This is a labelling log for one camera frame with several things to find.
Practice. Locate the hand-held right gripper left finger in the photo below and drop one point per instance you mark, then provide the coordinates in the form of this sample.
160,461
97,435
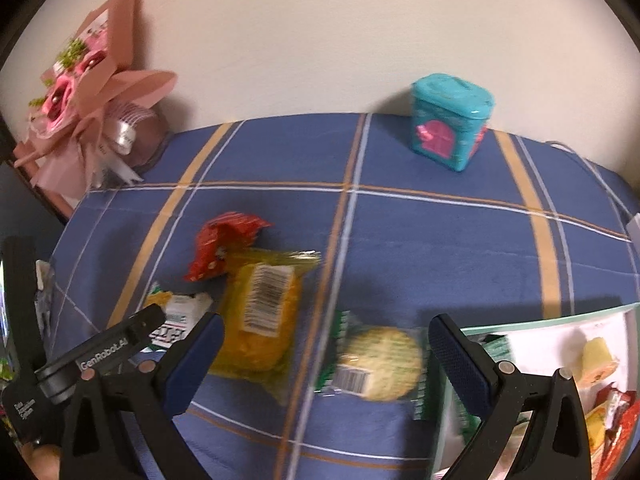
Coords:
192,360

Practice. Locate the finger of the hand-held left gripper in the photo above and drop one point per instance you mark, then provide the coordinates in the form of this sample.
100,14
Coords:
100,352
22,305

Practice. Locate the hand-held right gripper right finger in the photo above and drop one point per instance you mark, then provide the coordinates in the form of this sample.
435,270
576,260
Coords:
457,360

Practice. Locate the white green snack packet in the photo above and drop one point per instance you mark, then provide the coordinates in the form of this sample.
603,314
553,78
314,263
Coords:
182,310

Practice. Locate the round cracker green packet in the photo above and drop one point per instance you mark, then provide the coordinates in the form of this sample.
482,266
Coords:
385,365

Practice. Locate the white tray with green rim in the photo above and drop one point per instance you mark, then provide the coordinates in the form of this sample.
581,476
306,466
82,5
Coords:
550,330

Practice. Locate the person's left hand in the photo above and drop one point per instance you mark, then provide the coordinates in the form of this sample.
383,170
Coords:
44,462

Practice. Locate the white blue packet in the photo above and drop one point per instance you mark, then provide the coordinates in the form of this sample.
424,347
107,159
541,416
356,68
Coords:
45,300

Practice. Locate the yellow cake packet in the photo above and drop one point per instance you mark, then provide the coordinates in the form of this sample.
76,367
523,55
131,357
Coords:
260,320

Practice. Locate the blue plaid tablecloth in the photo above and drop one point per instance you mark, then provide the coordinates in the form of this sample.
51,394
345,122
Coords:
425,240

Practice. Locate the red yellow snack packet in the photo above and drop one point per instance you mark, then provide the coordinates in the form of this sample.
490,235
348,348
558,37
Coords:
615,425

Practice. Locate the pink flower bouquet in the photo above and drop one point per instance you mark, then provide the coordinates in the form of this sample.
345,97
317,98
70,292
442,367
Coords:
95,90

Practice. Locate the teal toy box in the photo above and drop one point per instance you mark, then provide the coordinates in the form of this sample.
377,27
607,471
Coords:
440,130

